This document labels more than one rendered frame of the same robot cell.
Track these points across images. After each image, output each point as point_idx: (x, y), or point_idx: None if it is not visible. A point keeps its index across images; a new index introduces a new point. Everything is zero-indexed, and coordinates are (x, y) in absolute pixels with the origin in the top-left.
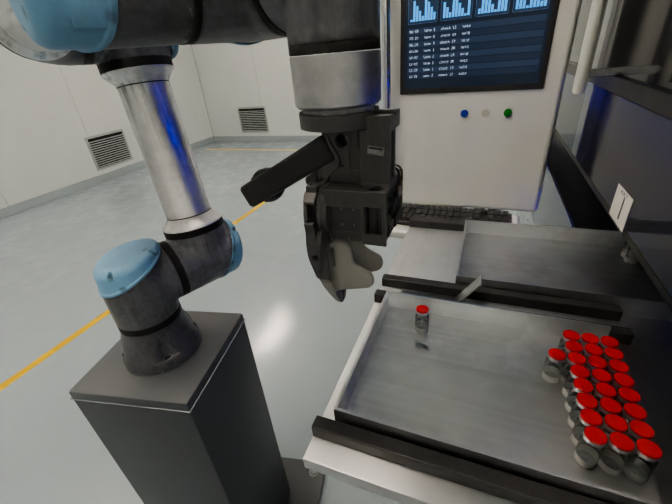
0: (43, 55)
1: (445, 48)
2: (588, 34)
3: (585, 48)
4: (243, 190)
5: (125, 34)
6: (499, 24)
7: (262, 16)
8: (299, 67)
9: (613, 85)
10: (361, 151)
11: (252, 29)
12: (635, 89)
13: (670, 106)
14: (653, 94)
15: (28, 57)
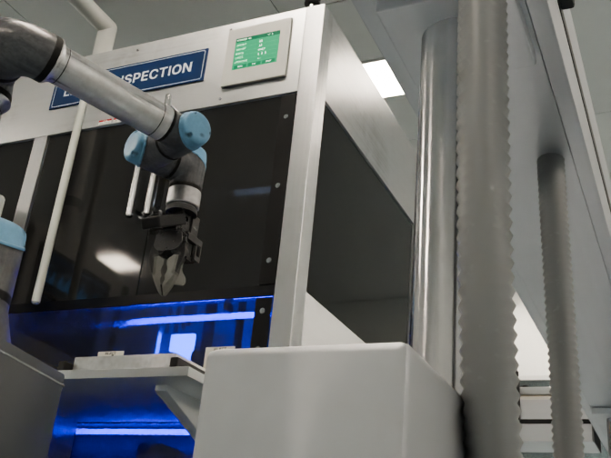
0: (49, 79)
1: None
2: (45, 265)
3: (43, 273)
4: (160, 217)
5: (191, 151)
6: None
7: (175, 167)
8: (193, 190)
9: (51, 306)
10: (192, 225)
11: (165, 166)
12: (89, 301)
13: (136, 300)
14: (115, 299)
15: (50, 74)
